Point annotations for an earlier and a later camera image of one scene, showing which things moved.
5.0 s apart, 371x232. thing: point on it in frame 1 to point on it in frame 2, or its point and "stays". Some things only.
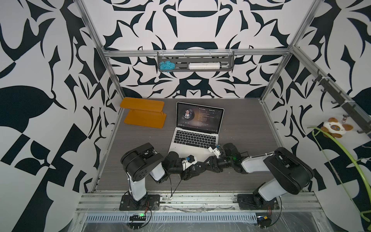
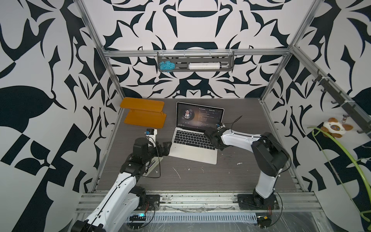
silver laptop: [196, 130] stays
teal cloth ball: [167, 65] stays
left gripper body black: [187, 174] to [160, 152]
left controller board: [141, 217] stays
